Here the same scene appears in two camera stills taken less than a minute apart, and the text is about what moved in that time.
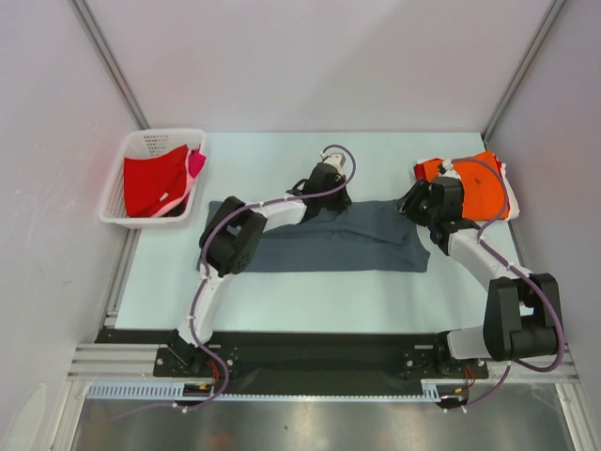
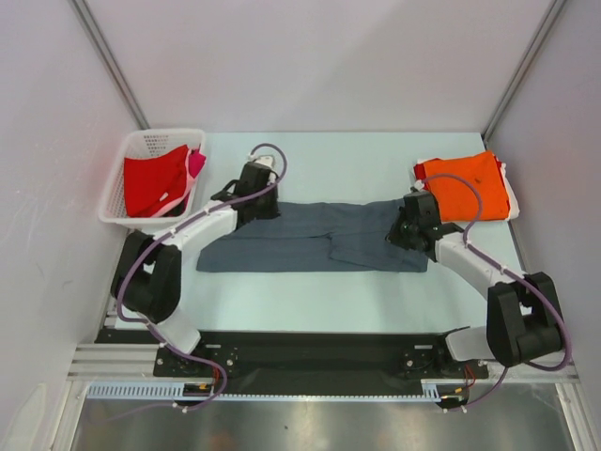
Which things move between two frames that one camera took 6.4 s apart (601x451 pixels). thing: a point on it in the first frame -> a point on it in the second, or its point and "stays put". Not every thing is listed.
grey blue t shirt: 344,237 stays put
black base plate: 308,357 stays put
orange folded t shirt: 483,190 stays put
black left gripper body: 334,201 -> 266,205
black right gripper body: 415,202 -> 401,233
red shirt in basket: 151,182 stays put
